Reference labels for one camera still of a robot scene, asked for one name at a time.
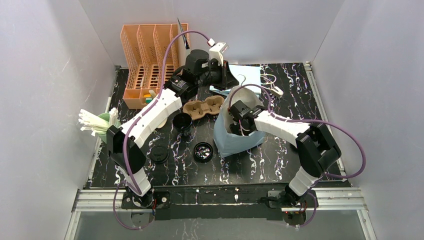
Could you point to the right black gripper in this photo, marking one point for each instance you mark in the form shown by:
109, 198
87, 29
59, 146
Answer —
236, 125

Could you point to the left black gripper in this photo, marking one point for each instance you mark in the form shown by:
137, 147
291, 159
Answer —
225, 74

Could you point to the light blue paper bag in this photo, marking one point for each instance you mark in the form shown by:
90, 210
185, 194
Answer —
245, 75
228, 143

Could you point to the brown cardboard cup carrier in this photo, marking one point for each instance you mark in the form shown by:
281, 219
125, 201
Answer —
198, 109

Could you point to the white paper coffee cup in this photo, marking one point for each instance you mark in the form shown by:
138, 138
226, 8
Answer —
162, 124

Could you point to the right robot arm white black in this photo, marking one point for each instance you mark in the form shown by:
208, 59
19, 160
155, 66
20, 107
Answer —
316, 147

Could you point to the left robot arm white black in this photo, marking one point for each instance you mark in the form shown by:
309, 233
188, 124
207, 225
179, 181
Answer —
124, 143

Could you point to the flat light blue paper bag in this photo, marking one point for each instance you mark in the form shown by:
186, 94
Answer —
245, 75

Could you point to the grey folder in organizer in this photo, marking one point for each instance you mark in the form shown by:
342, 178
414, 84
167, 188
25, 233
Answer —
184, 47

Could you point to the black cup with shiny contents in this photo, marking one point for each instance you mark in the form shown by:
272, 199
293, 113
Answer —
203, 152

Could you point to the black cup upright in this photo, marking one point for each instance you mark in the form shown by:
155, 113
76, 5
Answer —
182, 122

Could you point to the green yellow small items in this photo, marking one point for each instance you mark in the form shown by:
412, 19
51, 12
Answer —
148, 96

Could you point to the orange plastic file organizer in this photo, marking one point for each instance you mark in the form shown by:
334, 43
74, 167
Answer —
144, 46

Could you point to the black lid left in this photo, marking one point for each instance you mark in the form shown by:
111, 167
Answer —
159, 154

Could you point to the green straw holder cup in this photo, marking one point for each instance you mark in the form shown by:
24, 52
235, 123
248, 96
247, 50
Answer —
106, 116

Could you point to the black base rail bar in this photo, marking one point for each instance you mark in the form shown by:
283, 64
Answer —
245, 201

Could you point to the aluminium frame rail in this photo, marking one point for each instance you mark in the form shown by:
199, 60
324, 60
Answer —
329, 199

